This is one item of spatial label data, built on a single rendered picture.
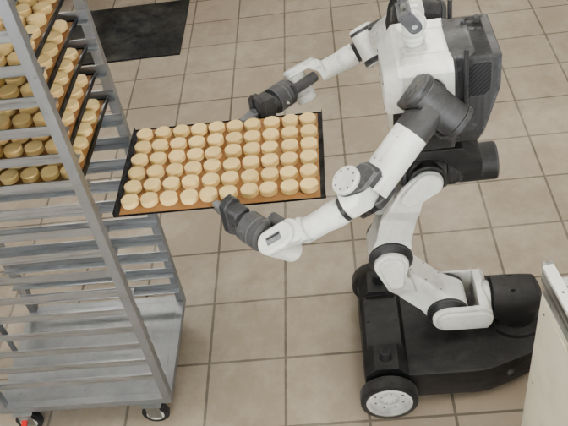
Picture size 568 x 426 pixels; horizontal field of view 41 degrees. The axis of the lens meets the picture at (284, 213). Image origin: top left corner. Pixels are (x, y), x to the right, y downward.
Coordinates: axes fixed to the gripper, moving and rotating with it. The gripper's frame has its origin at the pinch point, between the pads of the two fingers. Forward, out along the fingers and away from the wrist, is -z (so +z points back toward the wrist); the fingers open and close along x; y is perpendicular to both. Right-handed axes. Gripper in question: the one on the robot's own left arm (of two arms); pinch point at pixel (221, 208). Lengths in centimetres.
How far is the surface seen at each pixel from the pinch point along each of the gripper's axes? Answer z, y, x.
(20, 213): -39, 40, 5
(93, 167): -64, 5, -14
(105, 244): -22.1, 26.8, -7.1
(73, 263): -79, 20, -59
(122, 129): -54, -5, 0
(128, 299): -22.1, 26.5, -31.3
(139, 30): -269, -138, -98
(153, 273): -59, 0, -68
